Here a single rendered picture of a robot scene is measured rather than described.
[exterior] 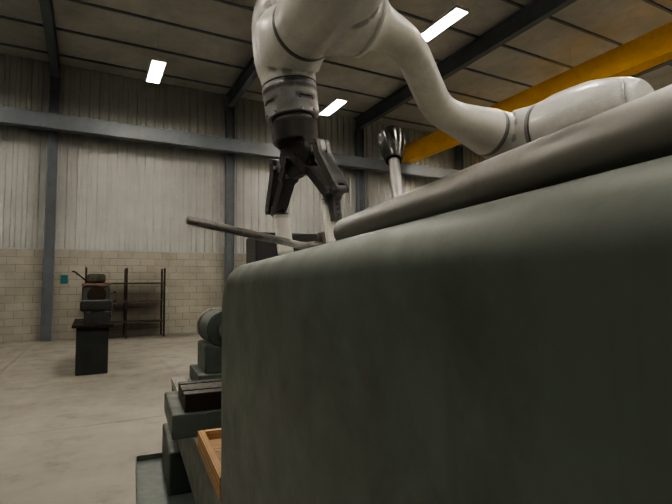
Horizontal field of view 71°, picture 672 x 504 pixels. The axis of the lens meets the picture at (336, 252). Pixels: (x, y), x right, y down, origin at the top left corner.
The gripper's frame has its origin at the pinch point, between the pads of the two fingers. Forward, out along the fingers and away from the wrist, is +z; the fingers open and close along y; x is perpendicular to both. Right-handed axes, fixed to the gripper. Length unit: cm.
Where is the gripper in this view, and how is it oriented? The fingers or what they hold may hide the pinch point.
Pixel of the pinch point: (308, 243)
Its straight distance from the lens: 76.6
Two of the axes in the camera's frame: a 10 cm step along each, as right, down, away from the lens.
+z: 1.2, 9.9, -0.3
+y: 6.4, -1.0, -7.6
